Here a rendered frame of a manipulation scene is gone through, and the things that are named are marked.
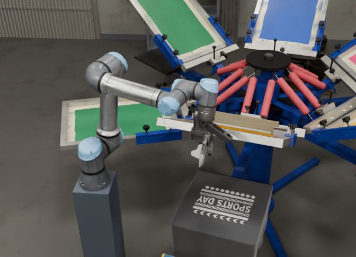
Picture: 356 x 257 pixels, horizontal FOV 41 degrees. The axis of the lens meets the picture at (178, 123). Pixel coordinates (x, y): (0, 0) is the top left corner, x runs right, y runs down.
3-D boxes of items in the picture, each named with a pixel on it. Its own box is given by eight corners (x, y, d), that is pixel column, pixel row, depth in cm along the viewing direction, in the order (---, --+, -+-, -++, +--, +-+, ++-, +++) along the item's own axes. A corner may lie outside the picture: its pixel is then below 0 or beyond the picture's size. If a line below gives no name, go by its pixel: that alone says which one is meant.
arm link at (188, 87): (165, 86, 194) (189, 90, 189) (178, 74, 202) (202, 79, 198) (167, 103, 198) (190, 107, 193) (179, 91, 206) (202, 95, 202)
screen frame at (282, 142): (282, 148, 205) (283, 139, 204) (156, 125, 222) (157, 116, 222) (294, 142, 280) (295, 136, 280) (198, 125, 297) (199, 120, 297)
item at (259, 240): (250, 298, 258) (256, 242, 236) (243, 295, 260) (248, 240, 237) (266, 238, 295) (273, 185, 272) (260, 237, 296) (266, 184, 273)
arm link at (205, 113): (218, 105, 199) (213, 109, 191) (216, 116, 200) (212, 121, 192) (201, 103, 201) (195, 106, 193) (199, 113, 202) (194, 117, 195)
